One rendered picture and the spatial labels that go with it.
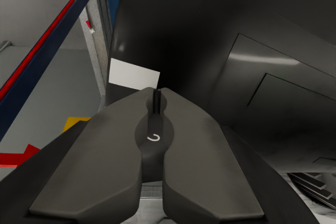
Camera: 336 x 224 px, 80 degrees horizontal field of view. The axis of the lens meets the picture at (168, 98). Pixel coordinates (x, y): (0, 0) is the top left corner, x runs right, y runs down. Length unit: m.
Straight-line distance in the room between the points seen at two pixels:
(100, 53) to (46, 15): 1.10
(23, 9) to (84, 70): 0.53
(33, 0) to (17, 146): 0.87
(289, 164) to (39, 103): 1.18
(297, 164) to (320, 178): 0.16
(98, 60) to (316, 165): 0.45
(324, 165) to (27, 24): 1.64
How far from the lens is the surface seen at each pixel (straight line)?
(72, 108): 1.17
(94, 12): 0.44
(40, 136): 1.12
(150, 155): 0.18
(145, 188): 0.88
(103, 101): 0.57
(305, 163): 0.22
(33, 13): 1.61
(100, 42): 0.48
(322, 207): 0.45
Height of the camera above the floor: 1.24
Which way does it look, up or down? 42 degrees down
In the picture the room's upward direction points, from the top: 180 degrees clockwise
